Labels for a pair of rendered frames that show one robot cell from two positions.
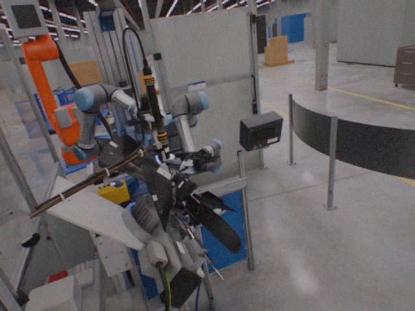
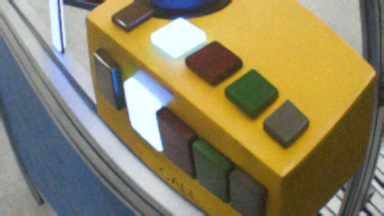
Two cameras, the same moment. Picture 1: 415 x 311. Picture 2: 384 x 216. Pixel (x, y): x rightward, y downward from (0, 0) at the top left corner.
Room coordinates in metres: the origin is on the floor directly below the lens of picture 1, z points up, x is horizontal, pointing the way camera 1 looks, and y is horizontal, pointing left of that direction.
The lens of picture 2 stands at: (1.46, 0.83, 1.34)
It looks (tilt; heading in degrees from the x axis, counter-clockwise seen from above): 48 degrees down; 254
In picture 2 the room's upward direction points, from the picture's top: 8 degrees counter-clockwise
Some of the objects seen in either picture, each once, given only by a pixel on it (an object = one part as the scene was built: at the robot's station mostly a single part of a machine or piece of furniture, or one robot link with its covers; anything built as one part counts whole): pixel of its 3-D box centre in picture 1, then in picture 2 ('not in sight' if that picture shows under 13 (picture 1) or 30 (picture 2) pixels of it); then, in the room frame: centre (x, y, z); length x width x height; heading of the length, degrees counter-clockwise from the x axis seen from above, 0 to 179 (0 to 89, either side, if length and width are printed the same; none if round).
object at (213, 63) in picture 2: not in sight; (214, 62); (1.38, 0.59, 1.08); 0.02 x 0.02 x 0.01; 17
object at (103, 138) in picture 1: (102, 142); not in sight; (1.79, 0.71, 1.20); 0.13 x 0.12 x 0.14; 144
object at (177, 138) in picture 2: not in sight; (179, 145); (1.40, 0.59, 1.04); 0.02 x 0.01 x 0.03; 107
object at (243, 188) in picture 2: not in sight; (248, 198); (1.39, 0.64, 1.04); 0.02 x 0.01 x 0.03; 107
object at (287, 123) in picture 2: not in sight; (287, 124); (1.37, 0.63, 1.08); 0.02 x 0.02 x 0.01; 17
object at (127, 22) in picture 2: not in sight; (132, 15); (1.40, 0.53, 1.08); 0.02 x 0.02 x 0.01; 17
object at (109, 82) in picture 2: not in sight; (108, 78); (1.42, 0.54, 1.04); 0.02 x 0.01 x 0.03; 107
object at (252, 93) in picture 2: not in sight; (253, 93); (1.37, 0.61, 1.08); 0.02 x 0.02 x 0.01; 17
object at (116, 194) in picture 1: (113, 194); (253, 98); (1.35, 0.57, 1.02); 0.16 x 0.10 x 0.11; 107
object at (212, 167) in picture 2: not in sight; (215, 174); (1.39, 0.62, 1.04); 0.02 x 0.01 x 0.03; 107
